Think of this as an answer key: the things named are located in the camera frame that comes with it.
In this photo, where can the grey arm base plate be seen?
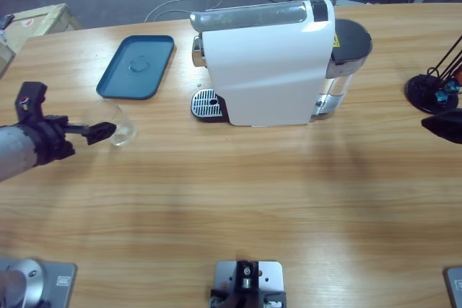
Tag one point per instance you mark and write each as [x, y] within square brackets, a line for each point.
[36, 282]
[454, 286]

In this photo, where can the blue coffee capsule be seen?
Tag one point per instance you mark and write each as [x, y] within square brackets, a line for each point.
[441, 96]
[452, 87]

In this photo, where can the light plywood box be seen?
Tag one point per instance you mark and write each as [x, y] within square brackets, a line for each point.
[5, 57]

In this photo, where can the silver coffee machine lever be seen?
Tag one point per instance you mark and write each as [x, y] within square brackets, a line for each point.
[249, 16]

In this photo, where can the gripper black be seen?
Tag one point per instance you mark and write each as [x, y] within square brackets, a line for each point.
[48, 138]

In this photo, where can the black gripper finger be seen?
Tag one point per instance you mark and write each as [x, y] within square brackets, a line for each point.
[447, 125]

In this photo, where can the clear water tank black lid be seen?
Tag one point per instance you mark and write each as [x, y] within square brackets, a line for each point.
[352, 37]

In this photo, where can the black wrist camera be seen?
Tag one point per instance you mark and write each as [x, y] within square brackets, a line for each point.
[30, 97]

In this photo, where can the blue plastic tray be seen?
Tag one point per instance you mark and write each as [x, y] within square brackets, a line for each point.
[139, 66]

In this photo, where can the silver grate drip tray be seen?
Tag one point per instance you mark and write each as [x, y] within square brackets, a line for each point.
[206, 103]

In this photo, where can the clear glass cup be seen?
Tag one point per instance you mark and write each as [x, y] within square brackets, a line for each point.
[124, 131]

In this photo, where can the wooden crate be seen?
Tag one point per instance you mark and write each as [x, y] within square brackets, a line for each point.
[43, 19]

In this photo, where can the white capsule coffee machine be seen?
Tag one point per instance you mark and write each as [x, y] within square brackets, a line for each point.
[267, 70]

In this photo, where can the black clip on crate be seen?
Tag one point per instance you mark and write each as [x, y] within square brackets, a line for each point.
[7, 19]

